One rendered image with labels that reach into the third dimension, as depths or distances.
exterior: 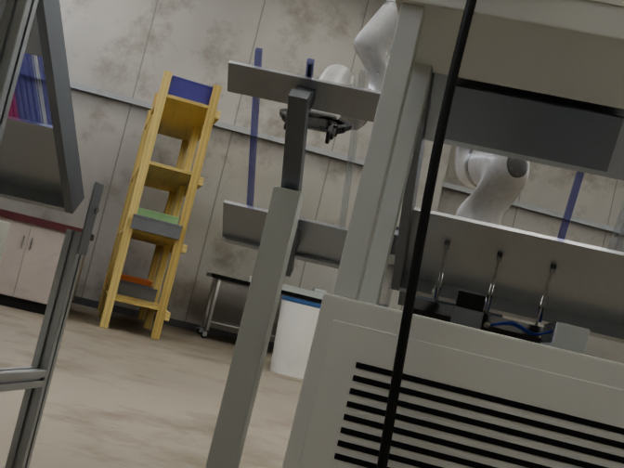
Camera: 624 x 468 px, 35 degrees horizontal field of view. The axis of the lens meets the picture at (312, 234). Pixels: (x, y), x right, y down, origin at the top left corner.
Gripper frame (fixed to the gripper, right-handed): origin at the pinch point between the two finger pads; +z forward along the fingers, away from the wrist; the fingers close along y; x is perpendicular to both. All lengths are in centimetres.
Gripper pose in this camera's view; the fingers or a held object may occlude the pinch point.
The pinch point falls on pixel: (307, 132)
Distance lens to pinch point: 217.2
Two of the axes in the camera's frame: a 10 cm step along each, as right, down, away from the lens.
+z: -2.4, 5.0, -8.3
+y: 9.7, 2.2, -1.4
